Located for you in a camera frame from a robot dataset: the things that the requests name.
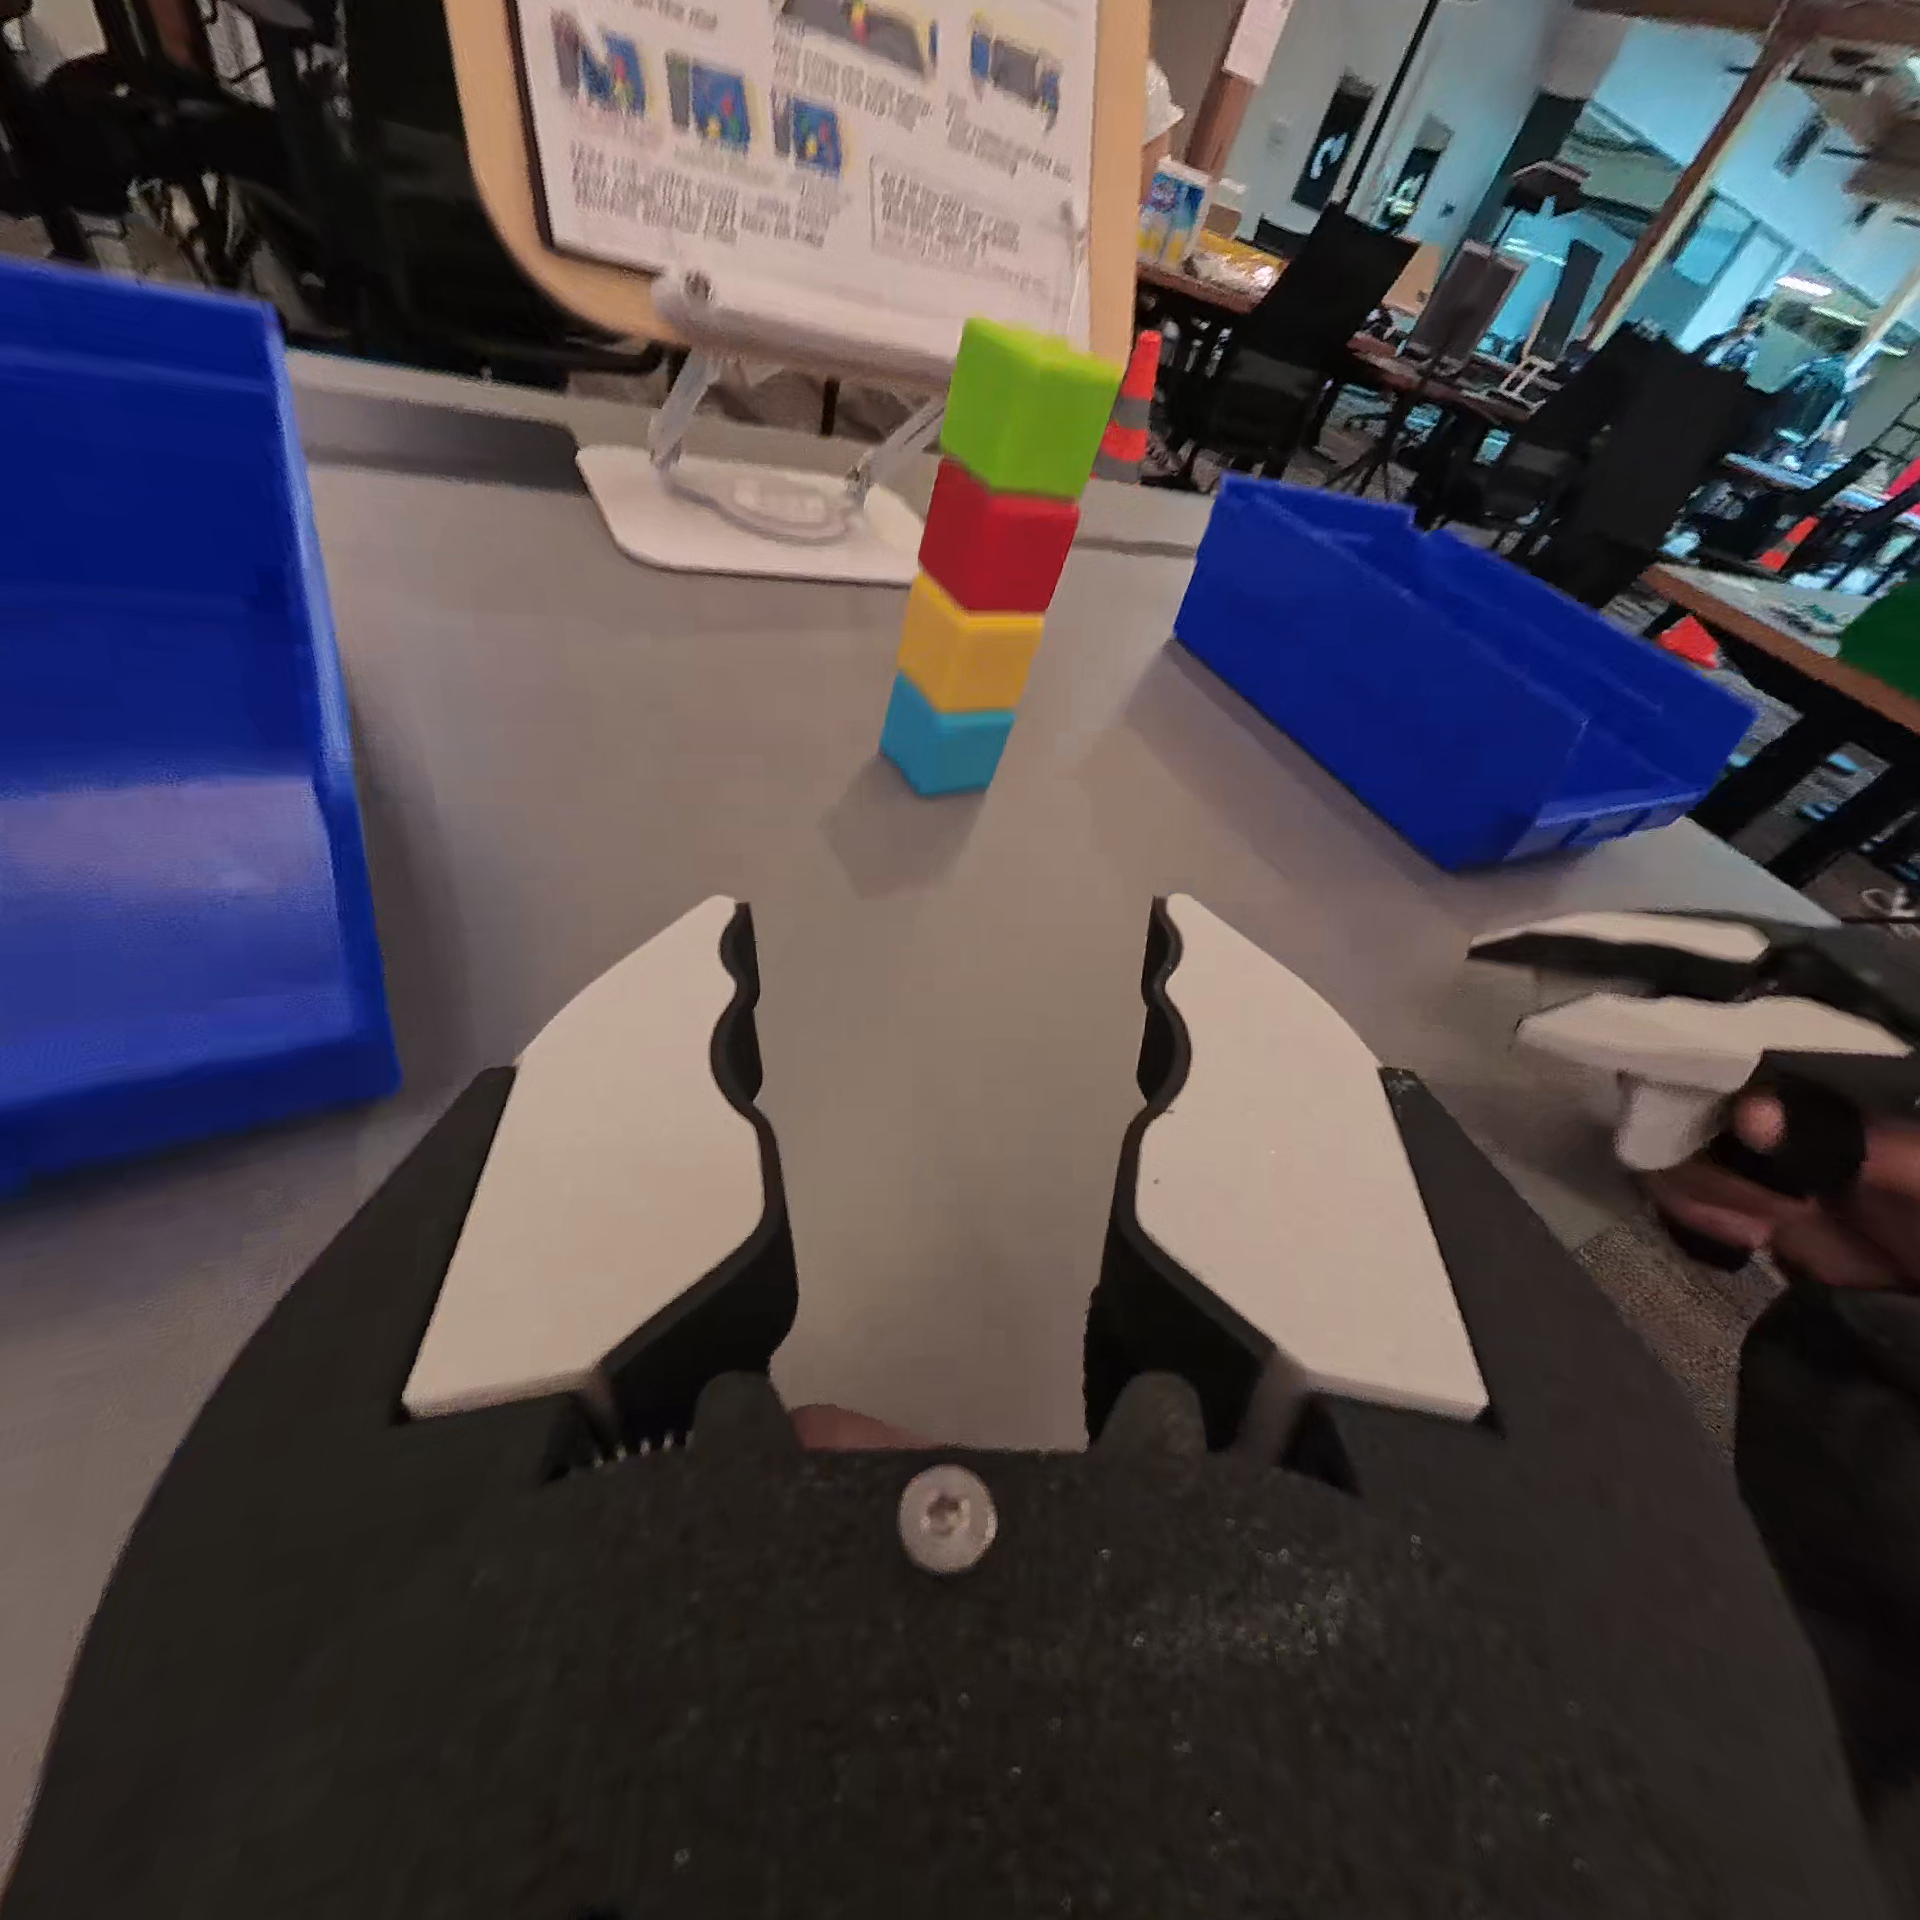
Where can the printed instruction sheet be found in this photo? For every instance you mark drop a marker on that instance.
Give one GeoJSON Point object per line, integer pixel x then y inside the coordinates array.
{"type": "Point", "coordinates": [810, 166]}

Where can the yellow cube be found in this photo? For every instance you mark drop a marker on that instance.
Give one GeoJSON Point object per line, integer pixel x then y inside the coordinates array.
{"type": "Point", "coordinates": [972, 646]}

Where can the person's right hand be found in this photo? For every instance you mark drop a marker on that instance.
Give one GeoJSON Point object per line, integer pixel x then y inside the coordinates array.
{"type": "Point", "coordinates": [1844, 1229]}

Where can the wooden board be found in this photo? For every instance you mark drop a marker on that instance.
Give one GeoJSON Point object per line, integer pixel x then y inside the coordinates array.
{"type": "Point", "coordinates": [495, 180]}

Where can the green cube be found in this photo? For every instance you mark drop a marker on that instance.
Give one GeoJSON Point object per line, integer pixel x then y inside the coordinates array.
{"type": "Point", "coordinates": [1026, 407]}

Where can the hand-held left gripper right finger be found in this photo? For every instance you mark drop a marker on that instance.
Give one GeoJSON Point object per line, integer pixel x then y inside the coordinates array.
{"type": "Point", "coordinates": [1303, 1200]}

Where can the blue plastic bin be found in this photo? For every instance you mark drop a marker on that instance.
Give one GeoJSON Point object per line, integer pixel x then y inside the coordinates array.
{"type": "Point", "coordinates": [167, 753]}
{"type": "Point", "coordinates": [1426, 703]}

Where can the light blue cube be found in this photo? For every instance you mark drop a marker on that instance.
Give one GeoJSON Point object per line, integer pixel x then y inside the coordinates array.
{"type": "Point", "coordinates": [945, 746]}

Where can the red cube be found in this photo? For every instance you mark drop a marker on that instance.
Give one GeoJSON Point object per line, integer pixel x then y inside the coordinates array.
{"type": "Point", "coordinates": [998, 530]}

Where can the wooden background table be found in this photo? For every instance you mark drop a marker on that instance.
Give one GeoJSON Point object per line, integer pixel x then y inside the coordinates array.
{"type": "Point", "coordinates": [1786, 632]}

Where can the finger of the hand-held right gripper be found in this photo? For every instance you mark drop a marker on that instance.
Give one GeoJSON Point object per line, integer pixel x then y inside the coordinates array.
{"type": "Point", "coordinates": [1680, 1035]}
{"type": "Point", "coordinates": [1633, 941]}

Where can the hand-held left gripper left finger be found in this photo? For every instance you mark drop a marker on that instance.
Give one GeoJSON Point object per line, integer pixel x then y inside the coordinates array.
{"type": "Point", "coordinates": [601, 1200]}

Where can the black office chair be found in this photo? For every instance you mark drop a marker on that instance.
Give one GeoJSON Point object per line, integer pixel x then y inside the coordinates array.
{"type": "Point", "coordinates": [1303, 345]}

